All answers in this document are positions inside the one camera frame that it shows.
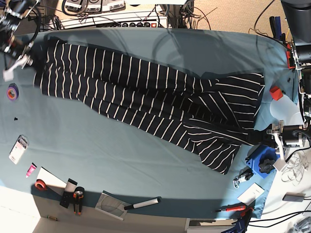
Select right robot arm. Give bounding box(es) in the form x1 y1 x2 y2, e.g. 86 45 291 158
0 0 41 82

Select red black clamp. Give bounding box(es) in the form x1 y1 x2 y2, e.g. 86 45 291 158
286 44 295 69

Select purple tape roll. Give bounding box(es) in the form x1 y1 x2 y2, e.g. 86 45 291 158
6 83 19 101

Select white cable ties bundle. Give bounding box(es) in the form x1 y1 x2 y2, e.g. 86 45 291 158
281 149 311 186

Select blue box with knob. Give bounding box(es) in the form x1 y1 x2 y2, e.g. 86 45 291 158
246 145 280 179

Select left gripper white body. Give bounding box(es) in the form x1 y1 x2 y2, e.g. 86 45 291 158
266 120 288 171

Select orange tape roll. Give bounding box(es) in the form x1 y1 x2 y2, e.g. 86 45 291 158
35 179 47 191

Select teal table cloth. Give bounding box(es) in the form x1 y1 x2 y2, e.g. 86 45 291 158
0 28 297 218

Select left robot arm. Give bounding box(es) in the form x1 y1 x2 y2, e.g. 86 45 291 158
271 0 311 171

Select white small booklet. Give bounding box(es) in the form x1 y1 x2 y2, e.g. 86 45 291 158
237 183 264 205

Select grey flat device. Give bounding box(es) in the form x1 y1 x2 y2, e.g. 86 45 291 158
282 193 305 202

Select pink tube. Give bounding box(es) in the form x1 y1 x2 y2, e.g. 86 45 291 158
26 163 37 178

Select orange black pliers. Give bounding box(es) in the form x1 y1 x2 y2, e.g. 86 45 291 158
73 186 85 216

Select white paper sheet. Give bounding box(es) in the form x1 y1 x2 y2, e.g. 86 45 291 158
37 167 67 189

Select black power strip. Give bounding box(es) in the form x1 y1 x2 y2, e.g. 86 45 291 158
96 21 164 28

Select red black screwdriver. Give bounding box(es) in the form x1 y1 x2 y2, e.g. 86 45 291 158
212 205 246 213

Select white packaged card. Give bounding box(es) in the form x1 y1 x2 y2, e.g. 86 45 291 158
9 134 29 165

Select navy white striped t-shirt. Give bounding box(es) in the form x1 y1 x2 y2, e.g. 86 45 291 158
34 39 265 174

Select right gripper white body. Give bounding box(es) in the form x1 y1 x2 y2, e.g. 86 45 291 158
2 41 34 82

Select black perforated plate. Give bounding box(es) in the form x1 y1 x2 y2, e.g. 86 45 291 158
60 179 77 208

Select silver carabiner pulley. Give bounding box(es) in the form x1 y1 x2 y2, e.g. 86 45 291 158
233 168 254 189

